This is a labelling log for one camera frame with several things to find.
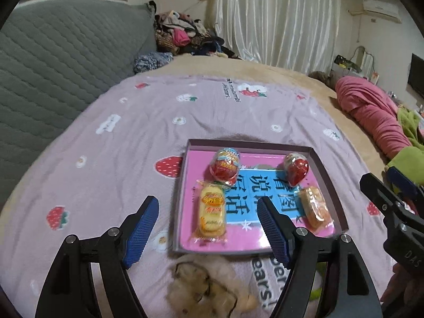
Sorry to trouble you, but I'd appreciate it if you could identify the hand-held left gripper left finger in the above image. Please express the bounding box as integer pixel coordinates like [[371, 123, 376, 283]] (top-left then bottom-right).
[[35, 195, 160, 318]]

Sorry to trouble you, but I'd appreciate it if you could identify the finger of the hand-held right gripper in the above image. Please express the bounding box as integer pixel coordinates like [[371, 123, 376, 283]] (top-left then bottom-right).
[[387, 166, 421, 202], [360, 173, 411, 221]]

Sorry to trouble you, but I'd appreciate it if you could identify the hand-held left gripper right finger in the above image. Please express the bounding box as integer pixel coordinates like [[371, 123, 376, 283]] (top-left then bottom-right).
[[257, 196, 383, 318]]

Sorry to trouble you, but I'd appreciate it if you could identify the shallow grey cardboard box tray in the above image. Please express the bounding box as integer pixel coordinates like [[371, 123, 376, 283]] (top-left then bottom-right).
[[172, 138, 350, 257]]

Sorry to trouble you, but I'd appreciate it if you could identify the orange cake packet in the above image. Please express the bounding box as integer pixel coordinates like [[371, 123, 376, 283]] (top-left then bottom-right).
[[298, 185, 333, 231]]

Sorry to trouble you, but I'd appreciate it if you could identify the yellow cake packet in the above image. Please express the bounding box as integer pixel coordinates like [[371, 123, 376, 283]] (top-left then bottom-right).
[[192, 179, 229, 242]]

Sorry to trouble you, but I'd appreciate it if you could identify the red snack bag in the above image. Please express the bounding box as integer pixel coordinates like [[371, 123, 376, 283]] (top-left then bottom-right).
[[210, 147, 242, 183]]

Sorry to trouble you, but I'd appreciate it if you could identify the cream fluffy plush toy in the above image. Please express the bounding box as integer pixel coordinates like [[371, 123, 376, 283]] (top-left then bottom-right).
[[166, 255, 259, 318]]

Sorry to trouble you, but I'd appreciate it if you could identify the green fleece blanket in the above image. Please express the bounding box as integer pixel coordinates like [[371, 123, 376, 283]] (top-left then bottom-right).
[[386, 106, 424, 186]]

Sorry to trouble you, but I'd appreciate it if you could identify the pink strawberry print blanket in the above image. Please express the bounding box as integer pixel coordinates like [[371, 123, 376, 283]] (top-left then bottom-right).
[[0, 73, 398, 318]]

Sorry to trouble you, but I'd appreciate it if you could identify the pink quilt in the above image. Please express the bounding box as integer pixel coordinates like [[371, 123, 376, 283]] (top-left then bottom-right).
[[335, 76, 414, 160]]

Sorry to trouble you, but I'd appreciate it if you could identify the black television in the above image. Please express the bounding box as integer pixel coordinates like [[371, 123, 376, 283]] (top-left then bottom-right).
[[407, 53, 424, 98]]

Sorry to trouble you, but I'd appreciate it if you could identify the dark brown cloth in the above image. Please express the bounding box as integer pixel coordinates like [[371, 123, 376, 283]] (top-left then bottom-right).
[[308, 70, 342, 88]]

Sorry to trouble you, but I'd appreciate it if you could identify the dark bag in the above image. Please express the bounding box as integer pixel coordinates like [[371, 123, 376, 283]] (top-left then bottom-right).
[[334, 54, 360, 70]]

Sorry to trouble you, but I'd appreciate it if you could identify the blue patterned cloth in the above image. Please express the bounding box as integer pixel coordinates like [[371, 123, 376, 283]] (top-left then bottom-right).
[[133, 51, 173, 73]]

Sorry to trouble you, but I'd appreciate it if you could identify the white air conditioner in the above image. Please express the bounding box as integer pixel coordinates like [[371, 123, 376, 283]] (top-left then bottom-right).
[[363, 0, 401, 24]]

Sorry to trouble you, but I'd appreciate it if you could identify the grey quilted headboard cover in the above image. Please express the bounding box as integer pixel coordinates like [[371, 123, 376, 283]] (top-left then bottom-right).
[[0, 0, 158, 209]]

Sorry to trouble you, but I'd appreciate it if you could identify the white satin curtain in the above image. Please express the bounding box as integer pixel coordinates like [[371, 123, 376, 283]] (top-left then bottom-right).
[[209, 0, 342, 72]]

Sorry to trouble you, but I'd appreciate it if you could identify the pile of clothes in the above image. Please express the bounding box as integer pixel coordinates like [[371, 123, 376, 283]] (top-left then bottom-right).
[[154, 10, 242, 60]]

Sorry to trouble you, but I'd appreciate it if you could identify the white arched frame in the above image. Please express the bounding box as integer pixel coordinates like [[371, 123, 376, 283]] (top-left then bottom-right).
[[353, 45, 375, 77]]

